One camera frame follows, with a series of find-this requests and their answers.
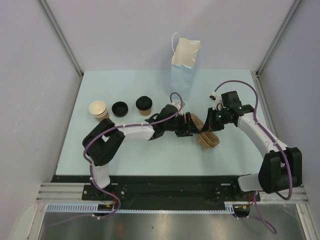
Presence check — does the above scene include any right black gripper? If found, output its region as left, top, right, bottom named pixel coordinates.
left=201, top=107, right=232, bottom=133

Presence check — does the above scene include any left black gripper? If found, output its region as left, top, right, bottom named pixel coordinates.
left=163, top=112, right=200, bottom=137

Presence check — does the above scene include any brown pulp cup carrier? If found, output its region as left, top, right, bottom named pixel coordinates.
left=196, top=132, right=220, bottom=150

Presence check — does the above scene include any black plastic cup lid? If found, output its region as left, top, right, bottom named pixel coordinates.
left=135, top=95, right=153, bottom=109

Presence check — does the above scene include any light blue paper bag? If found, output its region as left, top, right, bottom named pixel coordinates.
left=170, top=32, right=202, bottom=101

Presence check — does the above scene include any brown paper coffee cup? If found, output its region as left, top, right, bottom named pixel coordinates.
left=138, top=107, right=152, bottom=116

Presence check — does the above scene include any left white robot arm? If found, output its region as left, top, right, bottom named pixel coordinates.
left=82, top=104, right=201, bottom=200

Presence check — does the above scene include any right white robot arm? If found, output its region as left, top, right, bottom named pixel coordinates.
left=201, top=91, right=302, bottom=201

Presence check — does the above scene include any stack of black lids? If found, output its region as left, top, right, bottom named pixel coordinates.
left=111, top=101, right=129, bottom=118

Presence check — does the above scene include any stack of paper cups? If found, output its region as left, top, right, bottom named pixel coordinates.
left=89, top=100, right=109, bottom=122

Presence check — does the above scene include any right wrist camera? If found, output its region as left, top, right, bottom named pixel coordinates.
left=209, top=91, right=224, bottom=111

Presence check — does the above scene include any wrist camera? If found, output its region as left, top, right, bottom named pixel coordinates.
left=209, top=91, right=224, bottom=111
left=170, top=101, right=186, bottom=112

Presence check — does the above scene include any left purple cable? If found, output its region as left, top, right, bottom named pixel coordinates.
left=82, top=92, right=187, bottom=221

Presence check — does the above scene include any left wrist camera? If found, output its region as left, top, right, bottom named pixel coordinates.
left=170, top=101, right=186, bottom=112

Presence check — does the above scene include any white slotted cable duct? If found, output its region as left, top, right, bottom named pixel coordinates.
left=46, top=202, right=235, bottom=214

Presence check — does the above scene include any aluminium frame post right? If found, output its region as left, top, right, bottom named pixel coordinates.
left=255, top=0, right=303, bottom=78

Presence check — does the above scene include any aluminium frame post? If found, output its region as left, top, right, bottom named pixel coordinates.
left=37, top=0, right=84, bottom=78
left=255, top=0, right=303, bottom=78

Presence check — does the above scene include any aluminium frame post left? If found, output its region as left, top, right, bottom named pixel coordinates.
left=37, top=0, right=84, bottom=78

